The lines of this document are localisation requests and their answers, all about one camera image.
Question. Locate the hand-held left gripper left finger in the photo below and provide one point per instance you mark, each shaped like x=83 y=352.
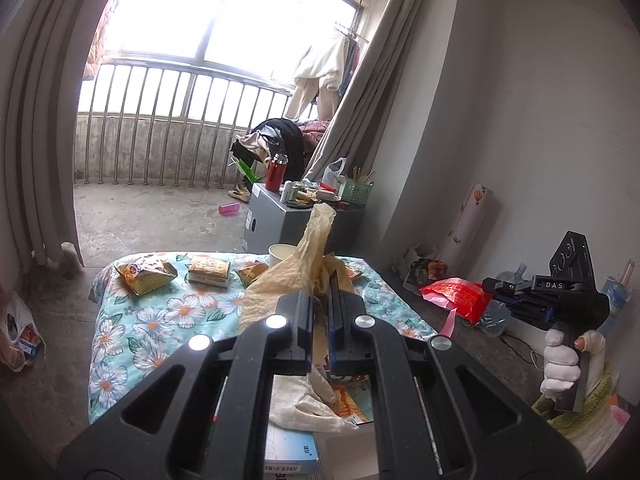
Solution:
x=295 y=330

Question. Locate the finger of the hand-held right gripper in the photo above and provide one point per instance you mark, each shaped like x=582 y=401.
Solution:
x=542 y=314
x=500 y=286

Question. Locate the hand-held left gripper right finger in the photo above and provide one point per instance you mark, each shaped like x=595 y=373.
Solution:
x=345 y=330

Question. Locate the beige plastic bag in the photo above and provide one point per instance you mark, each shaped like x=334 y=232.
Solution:
x=295 y=270

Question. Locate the person's right hand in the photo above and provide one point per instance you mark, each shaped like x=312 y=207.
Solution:
x=560 y=365

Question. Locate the clear large water jug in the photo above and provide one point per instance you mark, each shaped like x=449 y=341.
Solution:
x=515 y=275

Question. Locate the red plastic bag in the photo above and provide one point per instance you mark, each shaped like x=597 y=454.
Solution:
x=455 y=297

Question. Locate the brown snack packet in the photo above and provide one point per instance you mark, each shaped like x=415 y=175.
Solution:
x=355 y=273

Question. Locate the balloon print paper roll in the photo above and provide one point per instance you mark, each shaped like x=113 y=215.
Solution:
x=467 y=230

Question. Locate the small yellow snack wrapper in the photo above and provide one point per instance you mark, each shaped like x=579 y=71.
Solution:
x=252 y=272

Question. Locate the orange noodle wrapper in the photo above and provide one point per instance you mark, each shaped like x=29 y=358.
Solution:
x=350 y=402

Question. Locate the white paper cup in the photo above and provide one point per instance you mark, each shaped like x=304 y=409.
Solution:
x=280 y=255

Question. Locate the dark snack bag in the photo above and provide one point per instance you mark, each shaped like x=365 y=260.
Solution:
x=425 y=271

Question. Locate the crumpled white plastic bag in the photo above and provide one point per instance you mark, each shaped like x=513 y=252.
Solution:
x=406 y=262

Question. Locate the beige cake packet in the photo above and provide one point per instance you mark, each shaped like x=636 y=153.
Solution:
x=210 y=270

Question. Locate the grey cabinet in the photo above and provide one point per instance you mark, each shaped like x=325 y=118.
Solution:
x=280 y=225

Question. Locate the green white fuzzy cloth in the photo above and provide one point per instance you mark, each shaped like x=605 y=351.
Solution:
x=565 y=425

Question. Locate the pink cloth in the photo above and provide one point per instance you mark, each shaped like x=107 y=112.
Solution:
x=619 y=412

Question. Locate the light blue paper box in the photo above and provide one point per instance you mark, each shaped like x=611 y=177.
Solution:
x=292 y=447

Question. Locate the floral blanket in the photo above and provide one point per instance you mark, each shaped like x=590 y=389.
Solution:
x=165 y=320

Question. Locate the small white green bottle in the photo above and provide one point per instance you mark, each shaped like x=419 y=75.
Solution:
x=287 y=193

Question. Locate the heap of small packets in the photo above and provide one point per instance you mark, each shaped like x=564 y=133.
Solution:
x=312 y=194

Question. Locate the pink plastic cup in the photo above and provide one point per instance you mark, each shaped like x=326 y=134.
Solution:
x=229 y=209

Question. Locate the green plastic basket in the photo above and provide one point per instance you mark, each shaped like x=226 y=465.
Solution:
x=356 y=192

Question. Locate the beige slipper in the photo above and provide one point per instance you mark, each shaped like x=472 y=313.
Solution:
x=239 y=195

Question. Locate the knotted white plastic bag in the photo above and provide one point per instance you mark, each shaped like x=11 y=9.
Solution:
x=331 y=175

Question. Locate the red thermos bottle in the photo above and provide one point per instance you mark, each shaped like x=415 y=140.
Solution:
x=275 y=175

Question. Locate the yellow snack packet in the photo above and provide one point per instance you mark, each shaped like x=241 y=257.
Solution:
x=145 y=275

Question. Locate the green plastic packet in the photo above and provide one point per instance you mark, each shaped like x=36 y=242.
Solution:
x=247 y=170

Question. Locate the pile of dark clothes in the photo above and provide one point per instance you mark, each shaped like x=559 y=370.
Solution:
x=285 y=135

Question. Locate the grey curtain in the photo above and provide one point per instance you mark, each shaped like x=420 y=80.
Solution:
x=45 y=135
x=380 y=60

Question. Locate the dark hanging clothes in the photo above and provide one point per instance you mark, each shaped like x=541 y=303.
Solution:
x=351 y=65

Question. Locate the white hanging jacket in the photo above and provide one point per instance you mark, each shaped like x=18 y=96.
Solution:
x=320 y=65

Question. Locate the white bag with packets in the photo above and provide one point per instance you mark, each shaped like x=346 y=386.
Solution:
x=20 y=340

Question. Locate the metal balcony railing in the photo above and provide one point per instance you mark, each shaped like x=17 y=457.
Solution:
x=150 y=66

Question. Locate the window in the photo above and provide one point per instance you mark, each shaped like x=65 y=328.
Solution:
x=225 y=10

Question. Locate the beige quilted jacket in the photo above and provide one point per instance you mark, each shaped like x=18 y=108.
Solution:
x=97 y=50

